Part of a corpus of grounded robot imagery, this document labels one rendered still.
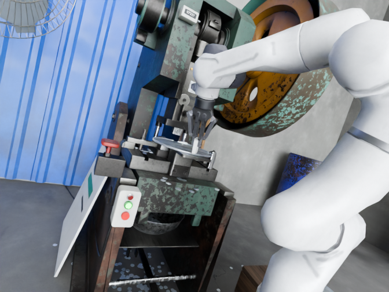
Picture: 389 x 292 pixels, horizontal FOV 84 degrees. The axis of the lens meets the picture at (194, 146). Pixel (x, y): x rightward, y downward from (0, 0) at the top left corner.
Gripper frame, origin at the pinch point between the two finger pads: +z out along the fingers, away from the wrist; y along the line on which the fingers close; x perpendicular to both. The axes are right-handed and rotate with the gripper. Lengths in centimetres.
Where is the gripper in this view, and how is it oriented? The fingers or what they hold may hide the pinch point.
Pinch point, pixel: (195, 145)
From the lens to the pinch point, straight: 89.8
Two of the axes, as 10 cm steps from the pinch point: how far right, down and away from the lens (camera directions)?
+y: 9.1, 3.1, -2.6
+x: 3.6, -3.3, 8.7
